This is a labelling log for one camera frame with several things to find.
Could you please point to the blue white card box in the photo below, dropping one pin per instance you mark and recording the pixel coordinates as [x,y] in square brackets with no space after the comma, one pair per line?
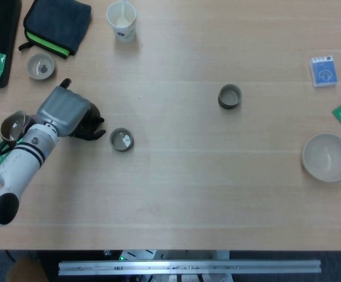
[323,72]

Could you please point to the brown orange stool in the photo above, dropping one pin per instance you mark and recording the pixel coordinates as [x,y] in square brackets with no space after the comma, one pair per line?
[26,270]

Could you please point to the empty dark teacup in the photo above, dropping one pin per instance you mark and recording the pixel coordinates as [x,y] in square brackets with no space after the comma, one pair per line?
[229,97]

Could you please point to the small beige tea bowl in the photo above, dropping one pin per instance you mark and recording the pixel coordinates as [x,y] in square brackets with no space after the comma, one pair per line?
[40,67]

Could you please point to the black tray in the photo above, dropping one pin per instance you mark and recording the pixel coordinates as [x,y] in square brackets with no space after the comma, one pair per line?
[7,35]

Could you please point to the brown pouring pitcher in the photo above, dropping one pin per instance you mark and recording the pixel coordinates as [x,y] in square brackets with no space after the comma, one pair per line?
[11,126]

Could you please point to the white paper cup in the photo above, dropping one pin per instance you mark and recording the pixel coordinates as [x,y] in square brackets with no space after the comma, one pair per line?
[125,32]

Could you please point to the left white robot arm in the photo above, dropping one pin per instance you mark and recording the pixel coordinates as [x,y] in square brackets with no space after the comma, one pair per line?
[20,164]

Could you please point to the dark grey folded towel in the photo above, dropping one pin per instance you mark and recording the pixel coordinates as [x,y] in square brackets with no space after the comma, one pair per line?
[58,20]

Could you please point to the aluminium profile rail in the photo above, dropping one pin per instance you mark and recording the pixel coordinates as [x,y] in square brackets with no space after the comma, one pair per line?
[187,267]

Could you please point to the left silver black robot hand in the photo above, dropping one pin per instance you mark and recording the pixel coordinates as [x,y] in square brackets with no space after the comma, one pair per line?
[63,110]

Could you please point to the large beige bowl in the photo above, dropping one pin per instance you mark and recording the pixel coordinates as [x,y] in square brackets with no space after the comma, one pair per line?
[326,157]

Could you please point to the white plastic spoon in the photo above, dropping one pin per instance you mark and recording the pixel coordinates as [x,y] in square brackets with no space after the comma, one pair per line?
[124,11]

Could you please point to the small dark teacup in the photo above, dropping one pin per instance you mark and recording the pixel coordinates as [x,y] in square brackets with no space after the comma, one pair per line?
[121,140]

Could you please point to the black teapot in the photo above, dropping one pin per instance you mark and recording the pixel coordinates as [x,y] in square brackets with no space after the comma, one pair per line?
[92,117]

